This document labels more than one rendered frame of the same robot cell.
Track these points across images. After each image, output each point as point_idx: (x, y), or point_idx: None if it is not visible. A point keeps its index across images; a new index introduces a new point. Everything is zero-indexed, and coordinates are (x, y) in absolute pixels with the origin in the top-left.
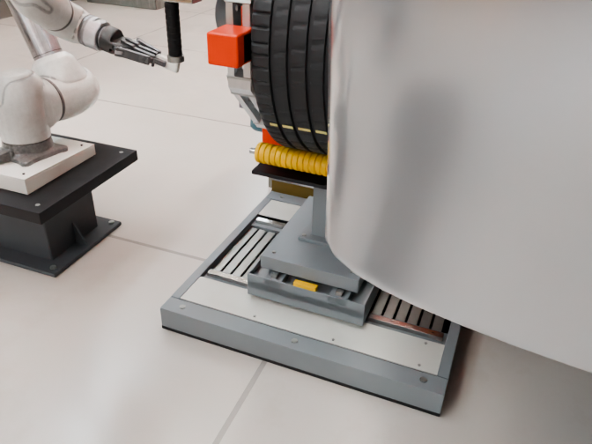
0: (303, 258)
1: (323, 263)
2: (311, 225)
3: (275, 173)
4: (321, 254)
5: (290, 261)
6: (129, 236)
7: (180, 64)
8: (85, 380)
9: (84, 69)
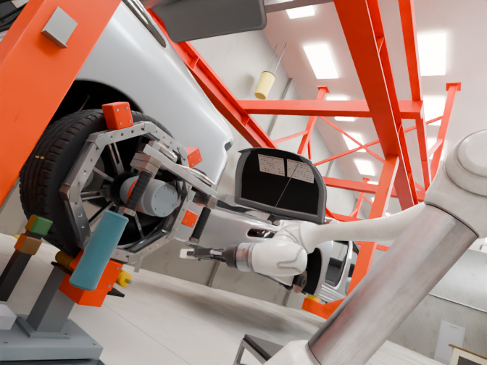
0: (82, 334)
1: (75, 328)
2: (51, 333)
3: (114, 288)
4: (69, 329)
5: (91, 337)
6: None
7: (180, 250)
8: None
9: (265, 363)
